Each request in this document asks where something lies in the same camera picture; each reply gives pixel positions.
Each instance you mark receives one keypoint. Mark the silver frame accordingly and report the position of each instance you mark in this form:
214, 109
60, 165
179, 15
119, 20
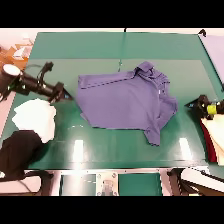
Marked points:
106, 184

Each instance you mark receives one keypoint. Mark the cream garment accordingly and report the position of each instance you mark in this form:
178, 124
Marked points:
215, 131

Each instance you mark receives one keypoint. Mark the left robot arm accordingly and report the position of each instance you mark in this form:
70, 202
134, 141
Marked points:
30, 82

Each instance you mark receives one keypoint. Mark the purple polo shirt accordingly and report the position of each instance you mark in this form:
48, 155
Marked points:
123, 103

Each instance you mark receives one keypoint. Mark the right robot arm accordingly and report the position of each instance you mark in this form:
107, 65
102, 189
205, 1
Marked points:
200, 181

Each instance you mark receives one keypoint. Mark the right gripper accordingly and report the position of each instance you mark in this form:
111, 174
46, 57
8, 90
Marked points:
201, 105

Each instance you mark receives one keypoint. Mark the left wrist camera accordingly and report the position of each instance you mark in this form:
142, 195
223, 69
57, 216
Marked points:
47, 67

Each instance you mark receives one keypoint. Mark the white garment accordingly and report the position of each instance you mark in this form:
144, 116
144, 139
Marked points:
35, 118

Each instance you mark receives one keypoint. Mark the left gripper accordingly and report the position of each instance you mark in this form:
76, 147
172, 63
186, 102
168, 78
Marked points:
56, 92

